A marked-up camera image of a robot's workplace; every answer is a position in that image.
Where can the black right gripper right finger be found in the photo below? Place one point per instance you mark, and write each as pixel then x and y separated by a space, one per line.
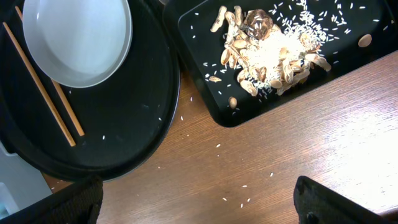
pixel 315 203

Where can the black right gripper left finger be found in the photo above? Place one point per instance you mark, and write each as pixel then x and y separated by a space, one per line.
pixel 78 203

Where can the white round plate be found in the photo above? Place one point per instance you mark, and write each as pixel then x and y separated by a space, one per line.
pixel 78 43

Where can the wooden chopstick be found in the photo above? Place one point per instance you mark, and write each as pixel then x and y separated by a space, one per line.
pixel 68 108
pixel 40 86

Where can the grey dishwasher rack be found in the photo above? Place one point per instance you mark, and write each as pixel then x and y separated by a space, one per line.
pixel 21 184

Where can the round black tray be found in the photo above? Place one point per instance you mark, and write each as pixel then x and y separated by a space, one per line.
pixel 124 119

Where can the rice and nutshell pile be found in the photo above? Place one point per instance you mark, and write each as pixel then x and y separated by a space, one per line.
pixel 265 48

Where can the black rectangular tray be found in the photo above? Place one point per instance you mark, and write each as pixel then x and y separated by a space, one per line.
pixel 280 99

